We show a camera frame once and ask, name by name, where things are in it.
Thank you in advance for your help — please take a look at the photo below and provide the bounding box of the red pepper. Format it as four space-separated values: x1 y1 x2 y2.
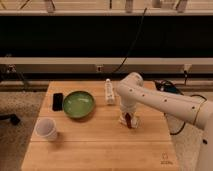
125 113 132 129

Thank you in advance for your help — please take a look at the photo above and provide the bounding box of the black phone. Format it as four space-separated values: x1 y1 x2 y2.
52 93 63 111

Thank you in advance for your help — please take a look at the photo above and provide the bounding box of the green bowl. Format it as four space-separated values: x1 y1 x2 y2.
62 91 95 119

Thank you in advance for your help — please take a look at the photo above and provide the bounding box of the white tube bottle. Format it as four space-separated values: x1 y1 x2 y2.
105 79 115 105

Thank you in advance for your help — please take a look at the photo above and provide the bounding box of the black chair base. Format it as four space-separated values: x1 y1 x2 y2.
0 114 20 125

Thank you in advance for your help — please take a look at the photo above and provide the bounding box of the white paper cup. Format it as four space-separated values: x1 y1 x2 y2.
35 118 57 141

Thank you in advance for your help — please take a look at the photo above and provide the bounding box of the black hanging cable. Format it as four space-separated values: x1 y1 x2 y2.
107 7 148 76

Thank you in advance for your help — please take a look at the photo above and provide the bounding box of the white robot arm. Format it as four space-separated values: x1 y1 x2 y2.
116 72 213 171

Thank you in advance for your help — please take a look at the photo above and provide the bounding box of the black floor cable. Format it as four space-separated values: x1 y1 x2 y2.
154 79 210 136

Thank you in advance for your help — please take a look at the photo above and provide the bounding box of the blue power adapter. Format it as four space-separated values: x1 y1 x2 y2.
163 85 182 95

